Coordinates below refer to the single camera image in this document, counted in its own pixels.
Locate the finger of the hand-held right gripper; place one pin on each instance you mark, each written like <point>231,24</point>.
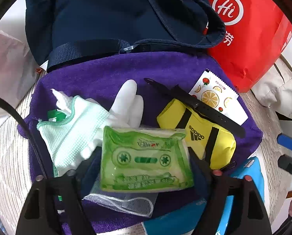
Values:
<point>290,143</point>
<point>290,165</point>

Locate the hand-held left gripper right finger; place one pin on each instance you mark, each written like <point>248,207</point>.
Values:
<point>199,176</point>

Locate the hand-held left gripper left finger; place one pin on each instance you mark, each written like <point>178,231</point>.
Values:
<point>92,171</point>

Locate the white mesh bag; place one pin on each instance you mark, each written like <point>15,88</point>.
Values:
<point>116,199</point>

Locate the yellow small pouch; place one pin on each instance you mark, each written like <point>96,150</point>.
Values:
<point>219,142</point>

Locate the white glove with mint cuff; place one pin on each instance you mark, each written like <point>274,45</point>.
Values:
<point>75,132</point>

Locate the light green tissue pack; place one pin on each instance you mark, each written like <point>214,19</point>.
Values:
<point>146,159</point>

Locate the dark green wipe packet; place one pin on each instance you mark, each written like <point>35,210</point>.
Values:
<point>53,115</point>

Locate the fruit print sachet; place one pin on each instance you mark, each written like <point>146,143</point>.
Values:
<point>209,95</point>

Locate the blue tissue pack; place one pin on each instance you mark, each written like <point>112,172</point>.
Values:
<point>185,215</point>

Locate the white canvas bag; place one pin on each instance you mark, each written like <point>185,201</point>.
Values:
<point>278,88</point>

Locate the striped bed sheet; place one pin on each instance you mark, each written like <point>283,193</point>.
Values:
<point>8,156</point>

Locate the purple towel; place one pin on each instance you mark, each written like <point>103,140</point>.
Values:
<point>99,76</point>

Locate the red paper bag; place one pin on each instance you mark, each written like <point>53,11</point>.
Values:
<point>253,29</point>

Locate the grey plastic shopping bag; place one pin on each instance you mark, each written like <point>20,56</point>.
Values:
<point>8,66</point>

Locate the navy backpack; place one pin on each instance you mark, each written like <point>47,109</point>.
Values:
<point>111,14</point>

